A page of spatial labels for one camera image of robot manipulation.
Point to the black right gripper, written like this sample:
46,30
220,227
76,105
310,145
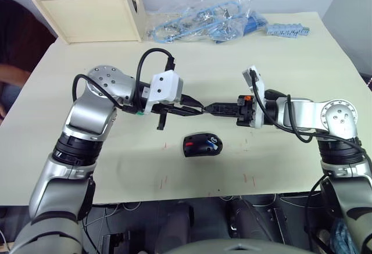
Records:
247,111

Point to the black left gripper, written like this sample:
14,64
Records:
162,117

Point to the small usb receiver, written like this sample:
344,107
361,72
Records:
204,108

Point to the blue battery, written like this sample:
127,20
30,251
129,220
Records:
213,142

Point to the black mouse base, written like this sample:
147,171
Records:
200,146

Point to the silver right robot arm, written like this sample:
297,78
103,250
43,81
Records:
302,111

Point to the bystander's bare forearm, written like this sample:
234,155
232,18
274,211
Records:
14,75

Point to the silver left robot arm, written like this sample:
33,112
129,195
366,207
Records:
87,117

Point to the clear bag of blue parts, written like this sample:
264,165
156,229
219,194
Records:
200,21

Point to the dark blue part bundle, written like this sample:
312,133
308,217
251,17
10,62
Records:
253,23

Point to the light blue connector strip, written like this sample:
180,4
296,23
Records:
286,30

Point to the dark rounded housing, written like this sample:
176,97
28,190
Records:
250,219

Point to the large pale wooden rack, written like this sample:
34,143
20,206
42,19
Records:
87,15

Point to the grey robot torso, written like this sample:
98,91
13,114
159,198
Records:
238,248

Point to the seated person's blue jeans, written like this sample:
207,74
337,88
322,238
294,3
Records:
344,236

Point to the bystander in maroon shirt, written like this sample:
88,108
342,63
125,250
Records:
17,33

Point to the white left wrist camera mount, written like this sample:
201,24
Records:
165,88

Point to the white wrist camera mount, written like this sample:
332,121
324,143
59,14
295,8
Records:
165,88
250,75

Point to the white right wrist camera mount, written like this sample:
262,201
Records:
250,75

